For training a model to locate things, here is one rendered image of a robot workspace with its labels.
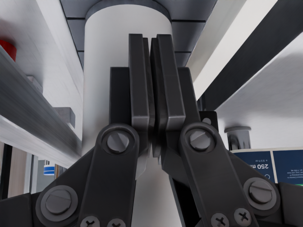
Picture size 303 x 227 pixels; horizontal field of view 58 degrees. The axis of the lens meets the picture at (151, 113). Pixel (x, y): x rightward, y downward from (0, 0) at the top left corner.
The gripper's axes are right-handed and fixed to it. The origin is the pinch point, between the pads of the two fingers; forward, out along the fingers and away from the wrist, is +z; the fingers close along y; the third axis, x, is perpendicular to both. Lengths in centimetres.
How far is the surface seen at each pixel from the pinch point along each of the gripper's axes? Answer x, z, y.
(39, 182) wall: -708, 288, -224
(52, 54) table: -13.1, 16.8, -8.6
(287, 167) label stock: -31.4, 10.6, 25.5
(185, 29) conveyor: -2.7, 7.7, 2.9
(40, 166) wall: -694, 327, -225
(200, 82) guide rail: -4.1, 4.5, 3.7
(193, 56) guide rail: -3.2, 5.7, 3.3
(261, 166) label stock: -31.6, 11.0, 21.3
